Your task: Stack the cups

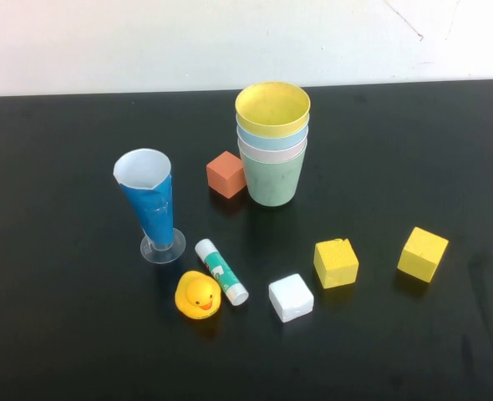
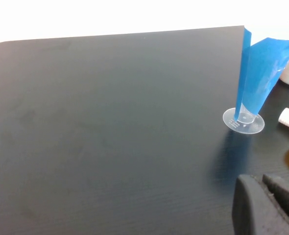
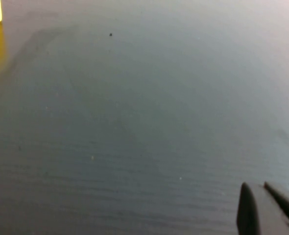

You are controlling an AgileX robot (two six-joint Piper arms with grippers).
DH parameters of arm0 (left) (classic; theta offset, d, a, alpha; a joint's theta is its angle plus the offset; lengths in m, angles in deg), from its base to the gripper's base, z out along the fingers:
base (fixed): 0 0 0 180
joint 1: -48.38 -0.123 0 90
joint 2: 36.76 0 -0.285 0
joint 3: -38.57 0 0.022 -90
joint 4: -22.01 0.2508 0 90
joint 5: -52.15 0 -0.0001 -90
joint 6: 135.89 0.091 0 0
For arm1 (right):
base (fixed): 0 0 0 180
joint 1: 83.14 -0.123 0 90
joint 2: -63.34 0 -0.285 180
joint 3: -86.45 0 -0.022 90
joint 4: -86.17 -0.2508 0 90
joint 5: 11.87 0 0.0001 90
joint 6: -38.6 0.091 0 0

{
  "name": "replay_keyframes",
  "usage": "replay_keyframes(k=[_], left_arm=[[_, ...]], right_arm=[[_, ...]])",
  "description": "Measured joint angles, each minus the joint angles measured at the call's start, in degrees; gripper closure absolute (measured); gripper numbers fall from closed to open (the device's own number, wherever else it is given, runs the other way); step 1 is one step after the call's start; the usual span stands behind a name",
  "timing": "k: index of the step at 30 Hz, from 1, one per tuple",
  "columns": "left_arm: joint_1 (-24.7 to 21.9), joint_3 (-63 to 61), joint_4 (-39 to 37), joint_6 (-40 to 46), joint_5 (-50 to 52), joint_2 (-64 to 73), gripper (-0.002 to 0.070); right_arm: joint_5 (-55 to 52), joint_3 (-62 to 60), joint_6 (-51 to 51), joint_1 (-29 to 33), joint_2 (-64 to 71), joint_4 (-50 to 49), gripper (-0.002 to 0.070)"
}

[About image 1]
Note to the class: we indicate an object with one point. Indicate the pink plastic cup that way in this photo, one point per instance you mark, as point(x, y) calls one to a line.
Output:
point(271, 158)

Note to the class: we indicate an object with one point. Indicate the light blue plastic cup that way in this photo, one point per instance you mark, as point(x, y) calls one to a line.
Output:
point(271, 144)

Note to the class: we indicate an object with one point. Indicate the yellow plastic cup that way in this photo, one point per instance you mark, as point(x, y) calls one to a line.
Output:
point(271, 108)

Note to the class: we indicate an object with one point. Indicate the green plastic cup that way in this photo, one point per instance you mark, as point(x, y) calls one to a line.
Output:
point(271, 184)

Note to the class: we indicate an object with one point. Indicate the orange cube block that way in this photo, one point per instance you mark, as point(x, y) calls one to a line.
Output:
point(225, 175)

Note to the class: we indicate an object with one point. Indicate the white green glue stick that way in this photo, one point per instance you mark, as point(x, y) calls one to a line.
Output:
point(221, 271)

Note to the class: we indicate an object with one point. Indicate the blue taped conical measuring glass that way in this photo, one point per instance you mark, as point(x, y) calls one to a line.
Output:
point(150, 204)

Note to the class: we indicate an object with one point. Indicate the white cube block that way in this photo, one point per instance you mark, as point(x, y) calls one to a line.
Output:
point(290, 296)

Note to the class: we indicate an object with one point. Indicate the yellow rubber duck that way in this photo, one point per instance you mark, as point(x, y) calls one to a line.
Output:
point(198, 296)

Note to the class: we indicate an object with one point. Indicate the yellow cube block chipped corner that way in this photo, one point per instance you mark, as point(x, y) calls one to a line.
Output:
point(336, 265)

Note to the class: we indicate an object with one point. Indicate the yellow cube block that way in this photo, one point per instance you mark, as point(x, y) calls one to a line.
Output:
point(422, 255)

